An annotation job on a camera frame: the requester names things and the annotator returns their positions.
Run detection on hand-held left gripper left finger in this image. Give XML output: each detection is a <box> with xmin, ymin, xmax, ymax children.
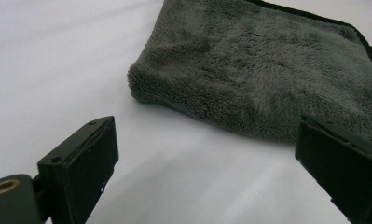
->
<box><xmin>36</xmin><ymin>115</ymin><xmax>119</xmax><ymax>224</ymax></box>

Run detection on grey fleece towel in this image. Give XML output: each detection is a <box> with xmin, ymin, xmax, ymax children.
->
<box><xmin>127</xmin><ymin>0</ymin><xmax>372</xmax><ymax>147</ymax></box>

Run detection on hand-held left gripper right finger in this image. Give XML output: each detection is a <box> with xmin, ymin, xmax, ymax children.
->
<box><xmin>295</xmin><ymin>115</ymin><xmax>372</xmax><ymax>224</ymax></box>

